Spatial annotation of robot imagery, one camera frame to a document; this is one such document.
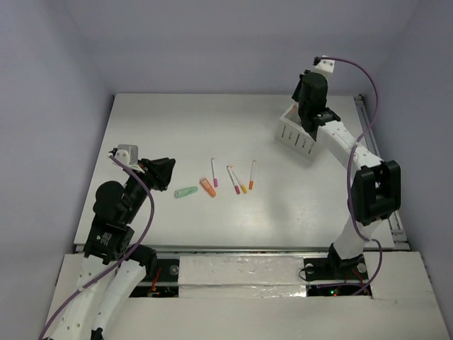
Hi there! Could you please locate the pink capped white marker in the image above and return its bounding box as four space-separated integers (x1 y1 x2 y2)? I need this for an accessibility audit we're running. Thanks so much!
226 165 241 195

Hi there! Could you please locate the yellow capped white marker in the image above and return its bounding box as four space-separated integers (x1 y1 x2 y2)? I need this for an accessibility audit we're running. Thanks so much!
230 166 247 194

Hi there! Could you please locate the orange capped white marker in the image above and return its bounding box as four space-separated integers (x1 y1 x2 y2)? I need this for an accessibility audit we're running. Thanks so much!
248 160 256 191

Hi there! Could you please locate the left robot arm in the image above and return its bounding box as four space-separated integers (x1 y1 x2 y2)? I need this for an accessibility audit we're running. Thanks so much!
40 153 176 339

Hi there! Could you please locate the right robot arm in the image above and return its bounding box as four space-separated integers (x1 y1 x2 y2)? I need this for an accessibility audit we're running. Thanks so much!
293 70 401 282

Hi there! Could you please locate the green utility knife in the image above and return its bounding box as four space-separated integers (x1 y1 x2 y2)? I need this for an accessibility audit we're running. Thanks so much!
174 186 198 198

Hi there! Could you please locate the white slotted organizer box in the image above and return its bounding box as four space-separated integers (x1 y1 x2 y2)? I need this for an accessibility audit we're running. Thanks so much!
275 103 321 162

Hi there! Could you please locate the orange utility knife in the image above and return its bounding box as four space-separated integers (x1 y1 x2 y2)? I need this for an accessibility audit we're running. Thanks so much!
200 178 217 198

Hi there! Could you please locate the purple capped white marker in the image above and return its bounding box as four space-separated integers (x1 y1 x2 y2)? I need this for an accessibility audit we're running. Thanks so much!
210 158 218 188

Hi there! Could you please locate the white foam front block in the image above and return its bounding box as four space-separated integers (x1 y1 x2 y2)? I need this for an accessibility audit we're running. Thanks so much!
178 255 306 299

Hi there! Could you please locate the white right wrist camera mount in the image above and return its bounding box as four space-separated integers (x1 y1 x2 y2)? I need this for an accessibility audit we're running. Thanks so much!
312 56 336 77

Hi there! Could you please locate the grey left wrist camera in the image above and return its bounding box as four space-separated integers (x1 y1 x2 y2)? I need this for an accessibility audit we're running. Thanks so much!
108 144 139 167

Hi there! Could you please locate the aluminium side rail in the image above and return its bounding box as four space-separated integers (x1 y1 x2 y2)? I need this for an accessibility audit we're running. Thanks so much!
353 93 410 245

